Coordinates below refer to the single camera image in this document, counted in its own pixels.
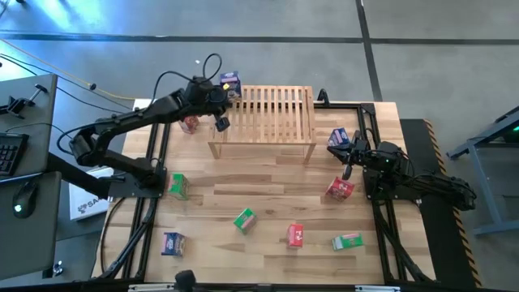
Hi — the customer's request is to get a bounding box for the blue Frosted Flakes cereal box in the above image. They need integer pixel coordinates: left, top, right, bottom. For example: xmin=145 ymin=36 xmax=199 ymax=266
xmin=327 ymin=127 xmax=351 ymax=148
xmin=220 ymin=71 xmax=243 ymax=101
xmin=161 ymin=231 xmax=187 ymax=257

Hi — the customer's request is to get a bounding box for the red Froot Loops cereal box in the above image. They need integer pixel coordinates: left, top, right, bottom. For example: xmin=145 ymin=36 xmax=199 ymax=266
xmin=325 ymin=176 xmax=356 ymax=203
xmin=286 ymin=222 xmax=305 ymax=249
xmin=178 ymin=115 xmax=201 ymax=135

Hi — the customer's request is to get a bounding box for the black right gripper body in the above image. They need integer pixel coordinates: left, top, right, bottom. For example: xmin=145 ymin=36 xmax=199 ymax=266
xmin=347 ymin=135 xmax=384 ymax=170

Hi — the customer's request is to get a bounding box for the black floor cable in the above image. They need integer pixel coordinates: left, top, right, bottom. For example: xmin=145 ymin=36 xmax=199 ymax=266
xmin=0 ymin=52 xmax=125 ymax=114

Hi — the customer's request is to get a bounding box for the yellow floor cable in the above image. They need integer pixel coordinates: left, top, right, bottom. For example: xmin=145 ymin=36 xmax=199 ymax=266
xmin=0 ymin=38 xmax=137 ymax=101

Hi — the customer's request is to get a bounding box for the black table-level camera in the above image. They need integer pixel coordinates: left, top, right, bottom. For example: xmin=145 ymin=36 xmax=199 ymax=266
xmin=174 ymin=269 xmax=198 ymax=292

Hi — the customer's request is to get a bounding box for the black frame clamp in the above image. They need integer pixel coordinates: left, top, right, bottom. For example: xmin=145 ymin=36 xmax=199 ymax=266
xmin=316 ymin=88 xmax=332 ymax=107

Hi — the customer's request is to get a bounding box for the wooden slatted shelf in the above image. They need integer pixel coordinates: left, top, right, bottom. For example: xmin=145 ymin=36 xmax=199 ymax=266
xmin=208 ymin=84 xmax=318 ymax=165

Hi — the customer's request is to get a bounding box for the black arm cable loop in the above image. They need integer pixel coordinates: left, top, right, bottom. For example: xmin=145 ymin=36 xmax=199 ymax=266
xmin=201 ymin=52 xmax=224 ymax=82

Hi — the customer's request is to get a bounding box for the blue steel frame workbench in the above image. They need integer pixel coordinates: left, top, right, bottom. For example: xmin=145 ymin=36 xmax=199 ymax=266
xmin=445 ymin=105 xmax=519 ymax=236

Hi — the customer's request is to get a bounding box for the green Apple Jacks cereal box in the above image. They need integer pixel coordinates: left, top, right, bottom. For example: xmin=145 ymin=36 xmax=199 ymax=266
xmin=331 ymin=232 xmax=365 ymax=251
xmin=233 ymin=207 xmax=258 ymax=235
xmin=167 ymin=173 xmax=191 ymax=201

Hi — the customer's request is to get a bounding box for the black mat hazard stripe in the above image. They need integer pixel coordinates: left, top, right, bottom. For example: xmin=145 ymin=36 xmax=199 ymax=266
xmin=399 ymin=118 xmax=483 ymax=290

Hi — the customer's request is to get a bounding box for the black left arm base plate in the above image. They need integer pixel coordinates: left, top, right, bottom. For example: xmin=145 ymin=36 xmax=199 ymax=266
xmin=107 ymin=164 xmax=168 ymax=200

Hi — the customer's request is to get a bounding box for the black computer mouse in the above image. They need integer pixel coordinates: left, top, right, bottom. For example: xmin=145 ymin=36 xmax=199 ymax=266
xmin=11 ymin=180 xmax=40 ymax=220

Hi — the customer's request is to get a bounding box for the black desk clamp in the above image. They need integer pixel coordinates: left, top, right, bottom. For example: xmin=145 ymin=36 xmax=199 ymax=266
xmin=0 ymin=83 xmax=49 ymax=121

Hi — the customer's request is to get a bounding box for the white printed carton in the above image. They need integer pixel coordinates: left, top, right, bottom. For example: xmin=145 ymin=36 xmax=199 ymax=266
xmin=67 ymin=165 xmax=117 ymax=222

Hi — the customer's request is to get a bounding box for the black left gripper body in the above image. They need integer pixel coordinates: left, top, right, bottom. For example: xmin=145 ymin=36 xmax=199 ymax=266
xmin=184 ymin=75 xmax=230 ymax=118

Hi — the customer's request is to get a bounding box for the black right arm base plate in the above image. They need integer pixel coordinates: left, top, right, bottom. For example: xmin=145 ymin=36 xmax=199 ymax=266
xmin=362 ymin=165 xmax=422 ymax=202

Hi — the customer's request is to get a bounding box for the grey desk panel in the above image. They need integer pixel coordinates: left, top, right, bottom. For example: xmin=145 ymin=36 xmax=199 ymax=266
xmin=0 ymin=73 xmax=58 ymax=180
xmin=0 ymin=170 xmax=62 ymax=281

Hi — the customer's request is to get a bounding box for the black table frame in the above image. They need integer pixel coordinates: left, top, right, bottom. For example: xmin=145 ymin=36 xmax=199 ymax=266
xmin=91 ymin=101 xmax=437 ymax=285

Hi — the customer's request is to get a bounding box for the black keyboard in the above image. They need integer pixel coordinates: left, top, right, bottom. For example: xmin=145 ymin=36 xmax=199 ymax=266
xmin=0 ymin=131 xmax=30 ymax=178

